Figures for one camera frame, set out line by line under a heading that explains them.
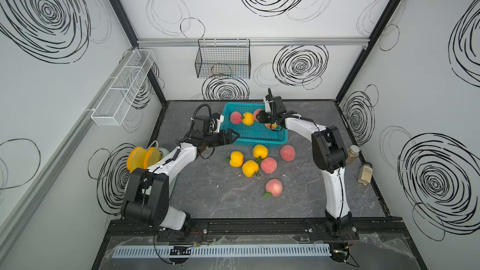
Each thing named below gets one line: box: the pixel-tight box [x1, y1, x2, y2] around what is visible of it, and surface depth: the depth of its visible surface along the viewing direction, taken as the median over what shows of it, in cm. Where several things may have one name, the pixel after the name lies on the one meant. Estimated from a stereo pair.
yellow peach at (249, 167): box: [241, 160, 260, 179], surface depth 88 cm
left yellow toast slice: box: [126, 146, 146, 174], surface depth 71 cm
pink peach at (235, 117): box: [230, 111, 242, 125], surface depth 107 cm
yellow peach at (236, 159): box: [225, 150, 245, 168], surface depth 91 cm
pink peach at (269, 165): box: [260, 156, 278, 174], surface depth 88 cm
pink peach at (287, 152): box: [280, 145, 296, 162], surface depth 93 cm
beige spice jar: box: [356, 161, 374, 186], surface depth 87 cm
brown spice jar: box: [345, 144, 361, 166], surface depth 88 cm
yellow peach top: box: [252, 144, 269, 164], surface depth 93 cm
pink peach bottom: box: [265, 178, 284, 197], surface depth 82 cm
